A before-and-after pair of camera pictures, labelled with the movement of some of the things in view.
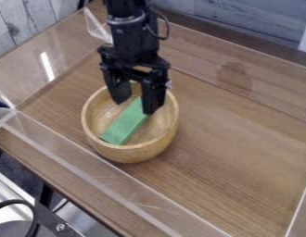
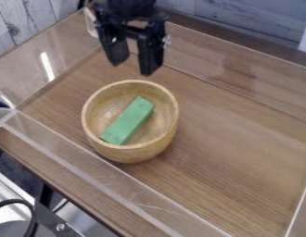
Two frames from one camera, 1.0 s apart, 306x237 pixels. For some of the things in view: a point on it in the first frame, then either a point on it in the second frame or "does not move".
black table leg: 45,195 does not move
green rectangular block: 125,124 does not move
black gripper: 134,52 -> 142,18
